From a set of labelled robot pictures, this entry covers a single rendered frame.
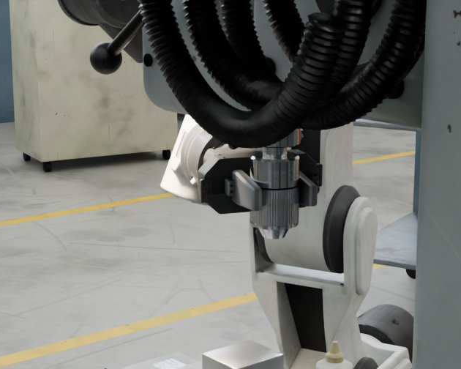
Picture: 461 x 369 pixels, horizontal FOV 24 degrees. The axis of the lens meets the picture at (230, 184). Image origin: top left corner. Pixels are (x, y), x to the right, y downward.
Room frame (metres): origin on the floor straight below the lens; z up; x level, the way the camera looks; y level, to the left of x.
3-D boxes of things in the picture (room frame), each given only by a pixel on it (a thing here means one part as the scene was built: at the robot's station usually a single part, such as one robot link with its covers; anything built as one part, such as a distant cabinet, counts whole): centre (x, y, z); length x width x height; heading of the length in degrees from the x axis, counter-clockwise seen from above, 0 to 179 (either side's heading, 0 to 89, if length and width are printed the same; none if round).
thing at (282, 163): (0.99, -0.04, 1.26); 0.05 x 0.05 x 0.01
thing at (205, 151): (1.07, -0.01, 1.23); 0.13 x 0.12 x 0.10; 108
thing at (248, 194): (0.98, -0.01, 1.23); 0.06 x 0.02 x 0.03; 18
